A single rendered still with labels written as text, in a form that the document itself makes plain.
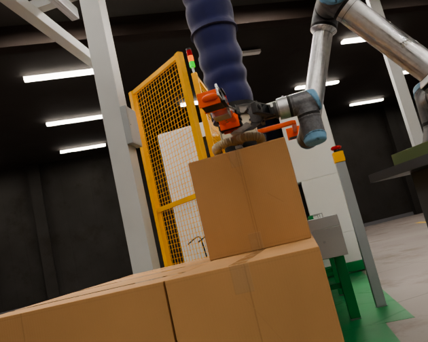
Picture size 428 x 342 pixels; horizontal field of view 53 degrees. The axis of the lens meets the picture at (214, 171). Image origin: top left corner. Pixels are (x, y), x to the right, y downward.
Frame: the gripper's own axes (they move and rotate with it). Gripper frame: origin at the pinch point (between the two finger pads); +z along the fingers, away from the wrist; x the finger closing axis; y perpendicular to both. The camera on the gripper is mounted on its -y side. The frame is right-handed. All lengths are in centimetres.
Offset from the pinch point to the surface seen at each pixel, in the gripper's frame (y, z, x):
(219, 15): 18, -6, 56
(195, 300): -64, 12, -59
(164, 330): -64, 21, -65
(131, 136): 126, 88, 45
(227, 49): 18.2, -5.3, 38.5
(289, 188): -4.4, -16.5, -33.1
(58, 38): 225, 183, 203
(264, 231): -4.2, -3.5, -46.4
